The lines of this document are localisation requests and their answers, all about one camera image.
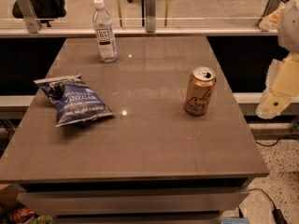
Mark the black office chair left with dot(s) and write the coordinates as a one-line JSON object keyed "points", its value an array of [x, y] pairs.
{"points": [[48, 10]]}

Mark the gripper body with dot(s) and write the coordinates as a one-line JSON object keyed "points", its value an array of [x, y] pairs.
{"points": [[290, 28]]}

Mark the glass partition panel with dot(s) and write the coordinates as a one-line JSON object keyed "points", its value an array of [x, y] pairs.
{"points": [[169, 13]]}

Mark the metal glass bracket left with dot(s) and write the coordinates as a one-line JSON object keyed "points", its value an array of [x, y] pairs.
{"points": [[32, 23]]}

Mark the orange snack packet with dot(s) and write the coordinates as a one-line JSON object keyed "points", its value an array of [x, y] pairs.
{"points": [[21, 214]]}

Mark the orange LaCroix can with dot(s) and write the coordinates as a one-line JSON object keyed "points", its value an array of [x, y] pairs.
{"points": [[200, 88]]}

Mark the blue chip bag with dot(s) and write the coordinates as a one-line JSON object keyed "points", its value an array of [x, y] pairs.
{"points": [[75, 101]]}

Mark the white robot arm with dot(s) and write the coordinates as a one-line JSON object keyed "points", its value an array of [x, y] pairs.
{"points": [[288, 28]]}

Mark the metal glass bracket centre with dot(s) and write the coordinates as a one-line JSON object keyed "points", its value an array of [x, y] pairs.
{"points": [[150, 15]]}

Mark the clear plastic water bottle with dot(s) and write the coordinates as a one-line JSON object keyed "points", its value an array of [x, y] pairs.
{"points": [[103, 27]]}

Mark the metal glass bracket right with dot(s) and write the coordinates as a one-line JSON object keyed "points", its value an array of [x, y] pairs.
{"points": [[272, 3]]}

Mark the metal glass bracket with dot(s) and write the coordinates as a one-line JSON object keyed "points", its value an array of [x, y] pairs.
{"points": [[272, 3], [32, 23], [150, 15]]}

